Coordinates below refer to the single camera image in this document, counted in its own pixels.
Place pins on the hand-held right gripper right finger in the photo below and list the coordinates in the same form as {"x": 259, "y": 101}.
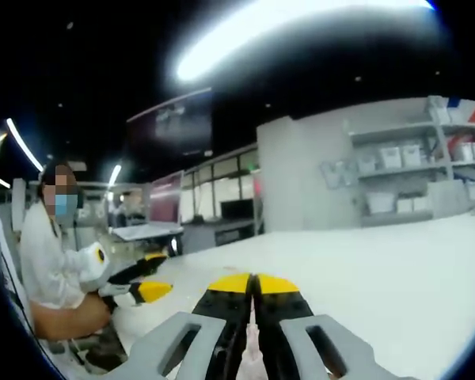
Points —
{"x": 340, "y": 352}

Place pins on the white standing desk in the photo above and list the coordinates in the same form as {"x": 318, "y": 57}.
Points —
{"x": 146, "y": 231}

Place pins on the grey metal shelving unit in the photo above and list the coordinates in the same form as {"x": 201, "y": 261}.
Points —
{"x": 392, "y": 130}
{"x": 443, "y": 146}

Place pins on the black monitor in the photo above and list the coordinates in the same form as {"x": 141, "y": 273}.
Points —
{"x": 237, "y": 209}

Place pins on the glass partition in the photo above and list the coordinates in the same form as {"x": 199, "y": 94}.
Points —
{"x": 221, "y": 186}

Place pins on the purple screen monitor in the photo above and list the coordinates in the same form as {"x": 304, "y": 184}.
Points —
{"x": 166, "y": 198}

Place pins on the grey desk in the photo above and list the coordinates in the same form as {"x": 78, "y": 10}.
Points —
{"x": 206, "y": 226}

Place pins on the short ceiling light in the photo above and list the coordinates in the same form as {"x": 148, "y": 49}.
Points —
{"x": 23, "y": 144}
{"x": 115, "y": 174}

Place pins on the grey office chair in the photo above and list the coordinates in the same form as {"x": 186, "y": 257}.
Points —
{"x": 99, "y": 352}

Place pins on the long ceiling light strip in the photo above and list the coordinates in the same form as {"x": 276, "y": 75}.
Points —
{"x": 241, "y": 41}

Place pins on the hanging dark screen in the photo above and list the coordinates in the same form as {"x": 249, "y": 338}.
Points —
{"x": 178, "y": 118}

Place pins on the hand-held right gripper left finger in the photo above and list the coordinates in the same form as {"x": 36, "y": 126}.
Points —
{"x": 174, "y": 348}

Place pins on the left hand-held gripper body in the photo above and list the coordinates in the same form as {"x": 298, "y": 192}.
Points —
{"x": 89, "y": 269}

